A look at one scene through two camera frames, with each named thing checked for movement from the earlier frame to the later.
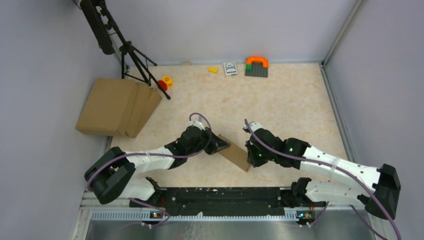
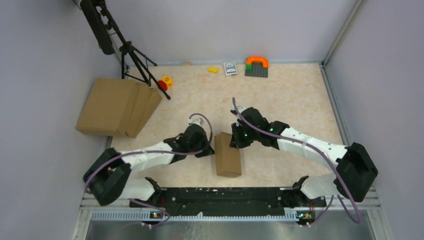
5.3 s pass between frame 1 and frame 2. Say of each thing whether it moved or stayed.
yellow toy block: stayed
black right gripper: moved
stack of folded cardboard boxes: stayed
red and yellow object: stayed
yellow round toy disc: stayed
